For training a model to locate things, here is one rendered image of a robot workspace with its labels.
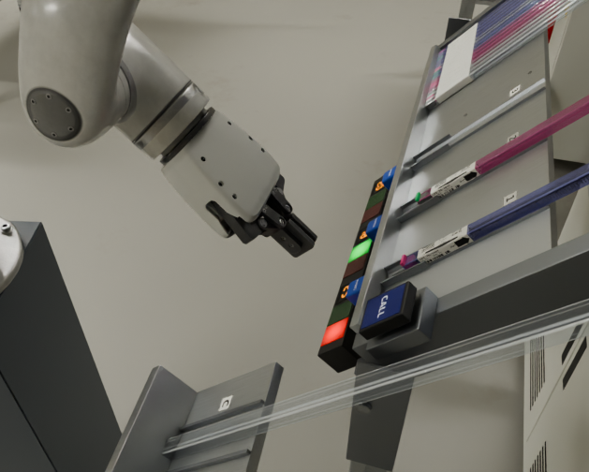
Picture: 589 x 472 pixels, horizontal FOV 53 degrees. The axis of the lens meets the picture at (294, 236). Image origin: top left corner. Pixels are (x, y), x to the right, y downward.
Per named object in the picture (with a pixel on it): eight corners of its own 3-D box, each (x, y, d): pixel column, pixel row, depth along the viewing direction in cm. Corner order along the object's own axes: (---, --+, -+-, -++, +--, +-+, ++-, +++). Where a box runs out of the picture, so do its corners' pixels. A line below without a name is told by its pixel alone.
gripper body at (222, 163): (180, 122, 64) (254, 191, 68) (135, 174, 57) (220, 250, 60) (220, 81, 59) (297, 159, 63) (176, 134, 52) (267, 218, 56)
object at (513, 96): (389, 350, 59) (367, 331, 58) (452, 63, 106) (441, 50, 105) (569, 280, 47) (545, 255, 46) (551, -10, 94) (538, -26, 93)
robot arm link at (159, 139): (161, 112, 63) (182, 132, 64) (120, 156, 57) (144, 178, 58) (205, 66, 58) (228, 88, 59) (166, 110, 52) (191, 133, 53)
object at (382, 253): (396, 369, 60) (348, 327, 58) (455, 77, 107) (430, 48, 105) (405, 365, 59) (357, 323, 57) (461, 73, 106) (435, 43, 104)
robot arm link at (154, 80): (169, 105, 51) (201, 68, 59) (43, -13, 47) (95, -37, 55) (116, 160, 56) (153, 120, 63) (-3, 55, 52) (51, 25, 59)
